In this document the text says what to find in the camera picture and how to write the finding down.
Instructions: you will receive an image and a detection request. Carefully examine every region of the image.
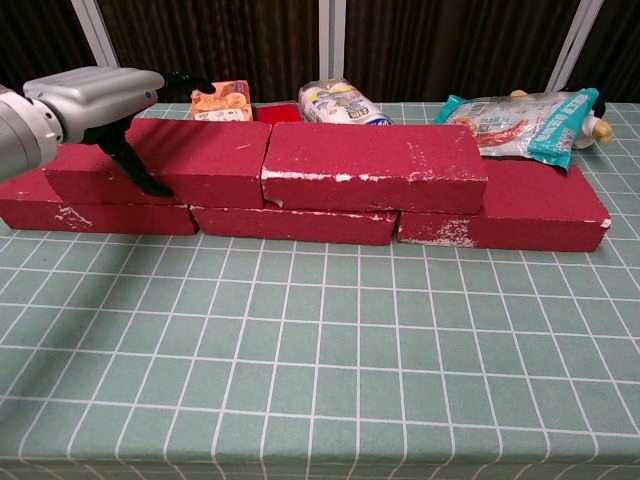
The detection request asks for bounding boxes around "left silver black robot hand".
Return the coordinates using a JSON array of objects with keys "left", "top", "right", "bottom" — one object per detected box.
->
[{"left": 22, "top": 66, "right": 216, "bottom": 198}]

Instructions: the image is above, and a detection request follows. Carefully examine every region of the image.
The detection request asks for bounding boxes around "red foam brick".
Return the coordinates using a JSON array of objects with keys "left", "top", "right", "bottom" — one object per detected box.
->
[
  {"left": 189, "top": 199, "right": 400, "bottom": 246},
  {"left": 260, "top": 122, "right": 489, "bottom": 215},
  {"left": 396, "top": 158, "right": 612, "bottom": 250},
  {"left": 0, "top": 167, "right": 200, "bottom": 237},
  {"left": 43, "top": 117, "right": 274, "bottom": 207}
]

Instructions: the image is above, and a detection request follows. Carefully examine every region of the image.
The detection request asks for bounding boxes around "orange cracker box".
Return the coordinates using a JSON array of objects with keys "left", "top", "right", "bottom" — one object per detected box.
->
[{"left": 191, "top": 79, "right": 252, "bottom": 124}]

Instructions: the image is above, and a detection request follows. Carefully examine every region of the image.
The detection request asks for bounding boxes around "red stamp pad case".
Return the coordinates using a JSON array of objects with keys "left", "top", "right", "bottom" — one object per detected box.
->
[{"left": 254, "top": 101, "right": 304, "bottom": 125}]

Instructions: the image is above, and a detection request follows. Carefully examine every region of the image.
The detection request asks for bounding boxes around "white yellow snack bag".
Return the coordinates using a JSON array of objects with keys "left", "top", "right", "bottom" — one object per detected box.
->
[{"left": 298, "top": 77, "right": 396, "bottom": 128}]

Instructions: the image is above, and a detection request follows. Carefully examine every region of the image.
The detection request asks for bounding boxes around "green checked tablecloth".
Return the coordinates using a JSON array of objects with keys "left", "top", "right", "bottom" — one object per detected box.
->
[{"left": 0, "top": 102, "right": 640, "bottom": 480}]

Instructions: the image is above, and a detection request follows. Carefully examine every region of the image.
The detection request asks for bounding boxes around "teal snack bag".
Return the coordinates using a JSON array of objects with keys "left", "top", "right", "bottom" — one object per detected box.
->
[{"left": 433, "top": 87, "right": 600, "bottom": 174}]

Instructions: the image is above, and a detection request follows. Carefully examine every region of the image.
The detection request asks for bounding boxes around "black haired plush doll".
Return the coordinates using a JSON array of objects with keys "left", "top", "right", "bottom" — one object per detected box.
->
[{"left": 509, "top": 89, "right": 614, "bottom": 150}]

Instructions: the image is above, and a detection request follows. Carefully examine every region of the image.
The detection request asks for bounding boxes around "dark partition screen grey frame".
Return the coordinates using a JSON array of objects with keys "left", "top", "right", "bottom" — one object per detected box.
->
[
  {"left": 319, "top": 0, "right": 599, "bottom": 104},
  {"left": 94, "top": 0, "right": 346, "bottom": 104},
  {"left": 549, "top": 0, "right": 640, "bottom": 104},
  {"left": 0, "top": 0, "right": 131, "bottom": 104}
]

